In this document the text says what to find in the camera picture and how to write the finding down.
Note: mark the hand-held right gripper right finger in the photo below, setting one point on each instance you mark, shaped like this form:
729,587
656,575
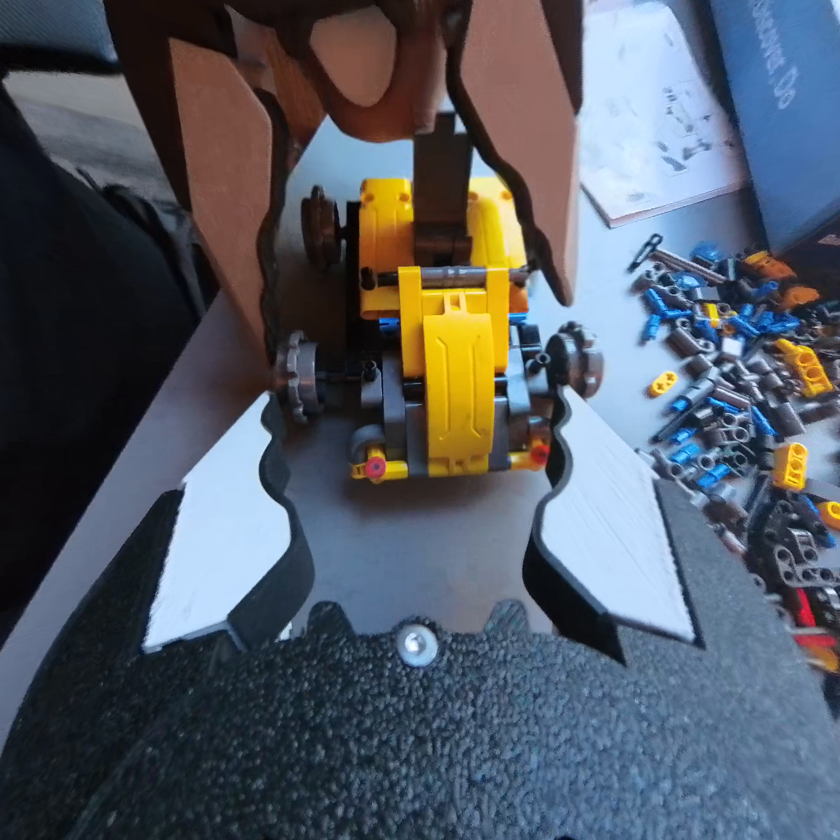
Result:
610,544

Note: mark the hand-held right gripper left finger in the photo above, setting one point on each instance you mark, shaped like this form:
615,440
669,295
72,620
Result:
223,544

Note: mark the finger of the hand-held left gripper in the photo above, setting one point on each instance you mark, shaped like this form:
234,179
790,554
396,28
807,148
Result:
223,184
525,98

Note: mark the grey toy wheel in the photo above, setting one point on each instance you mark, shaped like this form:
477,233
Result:
298,377

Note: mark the yellow toy brick car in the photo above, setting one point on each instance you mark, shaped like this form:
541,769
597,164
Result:
453,328

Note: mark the person's left hand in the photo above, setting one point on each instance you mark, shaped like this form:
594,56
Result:
394,121

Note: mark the white instruction booklet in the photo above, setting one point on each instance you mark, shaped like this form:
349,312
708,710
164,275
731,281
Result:
656,131

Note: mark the small yellow connector piece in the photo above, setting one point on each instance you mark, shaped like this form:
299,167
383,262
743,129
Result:
663,384

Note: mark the pile of dark brick pieces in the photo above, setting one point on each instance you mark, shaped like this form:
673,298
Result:
741,394

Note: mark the person's black top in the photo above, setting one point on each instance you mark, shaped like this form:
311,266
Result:
65,361

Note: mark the blue cardboard box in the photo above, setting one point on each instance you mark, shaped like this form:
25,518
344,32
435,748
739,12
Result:
787,131

